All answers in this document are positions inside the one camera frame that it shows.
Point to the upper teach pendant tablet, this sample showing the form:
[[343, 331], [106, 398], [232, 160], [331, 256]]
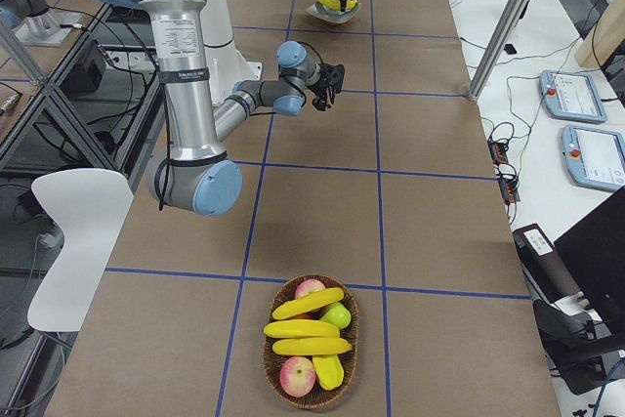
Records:
[[572, 96]]

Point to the brown wicker basket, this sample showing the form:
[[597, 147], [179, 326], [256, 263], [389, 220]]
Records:
[[317, 397]]

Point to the black box with label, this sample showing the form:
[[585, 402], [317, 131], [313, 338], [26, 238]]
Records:
[[545, 266]]

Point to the grey square plate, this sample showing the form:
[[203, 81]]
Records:
[[331, 17]]

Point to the pink apple near end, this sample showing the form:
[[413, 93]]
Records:
[[297, 376]]

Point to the yellow starfruit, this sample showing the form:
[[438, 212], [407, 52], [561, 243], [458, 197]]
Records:
[[329, 371]]

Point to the pink apple end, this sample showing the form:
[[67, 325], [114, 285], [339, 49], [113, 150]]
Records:
[[297, 376], [307, 287]]

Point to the black monitor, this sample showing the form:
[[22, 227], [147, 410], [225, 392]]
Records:
[[593, 253]]

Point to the teach pendant tablet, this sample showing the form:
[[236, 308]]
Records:
[[593, 158], [572, 96]]

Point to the green pear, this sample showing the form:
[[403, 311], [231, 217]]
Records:
[[336, 314]]

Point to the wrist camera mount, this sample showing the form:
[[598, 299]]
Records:
[[333, 76]]

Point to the small black box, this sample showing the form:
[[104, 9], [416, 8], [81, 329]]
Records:
[[510, 49]]

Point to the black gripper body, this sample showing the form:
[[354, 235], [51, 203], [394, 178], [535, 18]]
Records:
[[321, 86]]

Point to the aluminium frame post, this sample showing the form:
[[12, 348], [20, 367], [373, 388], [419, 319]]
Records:
[[503, 29]]

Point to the yellow banana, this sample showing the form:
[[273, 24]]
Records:
[[335, 5], [311, 346], [309, 303], [301, 328]]

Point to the white chair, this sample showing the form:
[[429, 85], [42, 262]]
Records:
[[90, 206]]

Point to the pink apple far end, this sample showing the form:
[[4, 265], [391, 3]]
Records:
[[307, 287]]

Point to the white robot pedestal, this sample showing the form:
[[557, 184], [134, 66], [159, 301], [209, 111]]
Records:
[[226, 65]]

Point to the lower teach pendant tablet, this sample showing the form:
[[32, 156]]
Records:
[[593, 158]]

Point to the orange circuit board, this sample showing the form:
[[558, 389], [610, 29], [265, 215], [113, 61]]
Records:
[[498, 152], [509, 191]]

